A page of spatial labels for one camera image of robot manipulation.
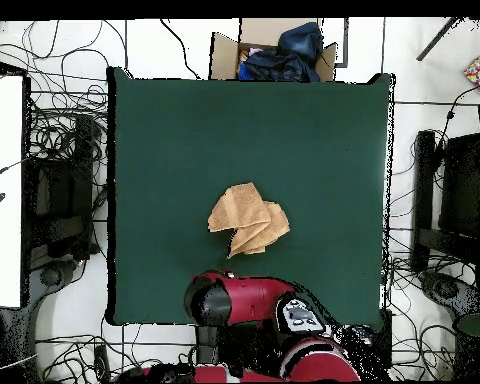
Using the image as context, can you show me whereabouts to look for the black metal frame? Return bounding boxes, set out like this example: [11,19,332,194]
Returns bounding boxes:
[23,115,101,261]

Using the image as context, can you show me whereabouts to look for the grey metal bar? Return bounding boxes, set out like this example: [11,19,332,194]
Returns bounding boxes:
[415,16,463,62]

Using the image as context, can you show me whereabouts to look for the brown cardboard box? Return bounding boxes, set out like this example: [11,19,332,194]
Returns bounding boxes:
[209,17,339,83]

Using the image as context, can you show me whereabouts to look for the orange terry towel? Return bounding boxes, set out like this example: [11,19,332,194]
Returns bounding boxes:
[206,181,291,259]

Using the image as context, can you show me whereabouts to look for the grey round stand base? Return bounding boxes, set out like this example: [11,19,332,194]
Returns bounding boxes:
[38,264,66,288]
[421,271,480,317]

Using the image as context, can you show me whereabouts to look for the dark blue clothes pile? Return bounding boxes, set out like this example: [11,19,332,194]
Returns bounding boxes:
[237,21,325,83]

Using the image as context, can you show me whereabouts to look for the dark green table cloth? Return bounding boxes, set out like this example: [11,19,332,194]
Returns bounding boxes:
[106,66,395,327]

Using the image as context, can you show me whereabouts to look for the white table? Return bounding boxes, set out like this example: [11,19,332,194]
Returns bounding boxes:
[0,73,25,309]

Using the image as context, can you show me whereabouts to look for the black cable tangle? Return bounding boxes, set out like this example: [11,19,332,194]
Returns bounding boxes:
[0,19,109,161]
[385,223,457,381]

